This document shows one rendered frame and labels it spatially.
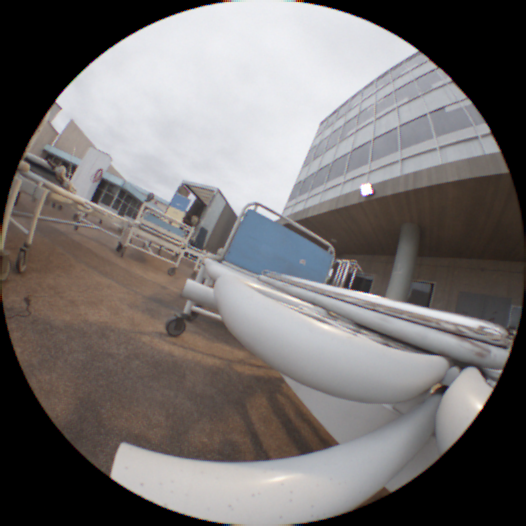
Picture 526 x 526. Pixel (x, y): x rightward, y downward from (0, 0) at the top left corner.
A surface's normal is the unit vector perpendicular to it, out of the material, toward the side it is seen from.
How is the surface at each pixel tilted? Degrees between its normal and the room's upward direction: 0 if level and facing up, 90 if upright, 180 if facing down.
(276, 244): 90
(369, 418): 90
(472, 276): 90
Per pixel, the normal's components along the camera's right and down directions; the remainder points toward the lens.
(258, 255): 0.33, 0.05
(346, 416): -0.86, -0.39
